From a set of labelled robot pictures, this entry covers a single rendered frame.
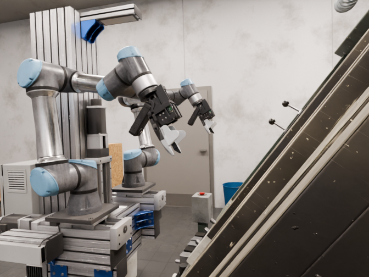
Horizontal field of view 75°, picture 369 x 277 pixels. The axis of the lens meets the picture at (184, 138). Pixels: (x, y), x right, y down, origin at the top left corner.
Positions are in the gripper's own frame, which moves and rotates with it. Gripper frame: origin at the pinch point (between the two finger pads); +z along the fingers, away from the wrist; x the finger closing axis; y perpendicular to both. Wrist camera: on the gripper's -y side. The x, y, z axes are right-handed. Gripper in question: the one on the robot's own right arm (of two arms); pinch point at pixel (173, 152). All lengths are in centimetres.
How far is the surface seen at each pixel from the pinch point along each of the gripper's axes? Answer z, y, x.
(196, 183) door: 48, -98, 351
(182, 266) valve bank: 44, -30, 28
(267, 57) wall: -82, 113, 357
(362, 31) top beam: -9, 87, 53
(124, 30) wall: -271, -81, 357
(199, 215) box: 41, -33, 89
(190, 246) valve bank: 45, -33, 52
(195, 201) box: 32, -30, 89
